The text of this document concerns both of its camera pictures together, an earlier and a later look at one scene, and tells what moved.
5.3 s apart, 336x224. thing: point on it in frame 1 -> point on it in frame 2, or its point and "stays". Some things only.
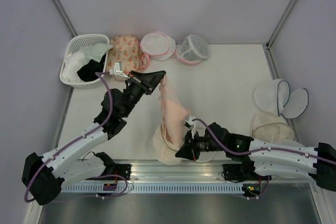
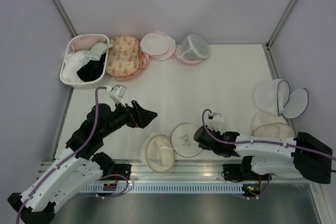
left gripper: x=146 y=81 -> x=135 y=118
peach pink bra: x=174 y=114 -> x=85 y=42
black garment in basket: x=87 y=73 stays
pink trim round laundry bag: x=159 y=46 stays
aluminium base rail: x=181 y=171 stays
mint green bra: x=95 y=51 stays
